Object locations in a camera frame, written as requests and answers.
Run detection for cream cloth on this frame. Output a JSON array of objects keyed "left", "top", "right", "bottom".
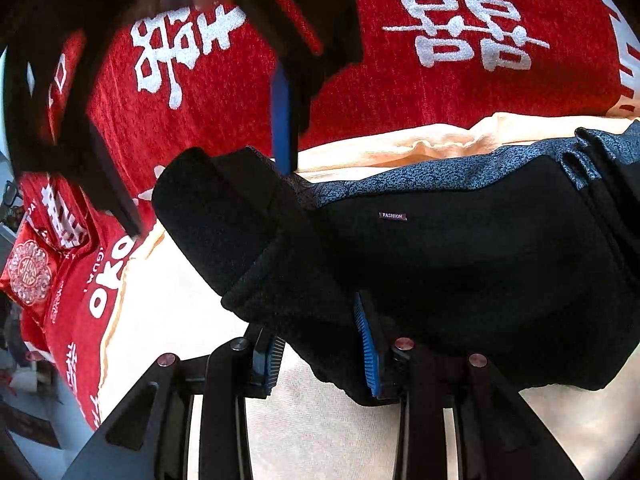
[{"left": 96, "top": 111, "right": 640, "bottom": 480}]

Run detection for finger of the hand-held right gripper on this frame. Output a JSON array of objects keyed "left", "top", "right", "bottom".
[
  {"left": 235, "top": 0, "right": 365, "bottom": 177},
  {"left": 0, "top": 10, "right": 147, "bottom": 237}
]

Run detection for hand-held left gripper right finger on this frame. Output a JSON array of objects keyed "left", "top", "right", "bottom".
[{"left": 352, "top": 291, "right": 585, "bottom": 480}]

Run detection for black pants with blue trim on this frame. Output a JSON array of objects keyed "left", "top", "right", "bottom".
[{"left": 151, "top": 120, "right": 640, "bottom": 407}]

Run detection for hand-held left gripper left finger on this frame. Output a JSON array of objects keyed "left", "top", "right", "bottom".
[{"left": 62, "top": 327, "right": 287, "bottom": 480}]

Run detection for red printed blanket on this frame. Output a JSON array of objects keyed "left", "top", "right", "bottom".
[{"left": 17, "top": 0, "right": 640, "bottom": 431}]

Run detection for red embroidered cushion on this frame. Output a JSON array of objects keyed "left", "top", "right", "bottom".
[{"left": 1, "top": 220, "right": 58, "bottom": 322}]

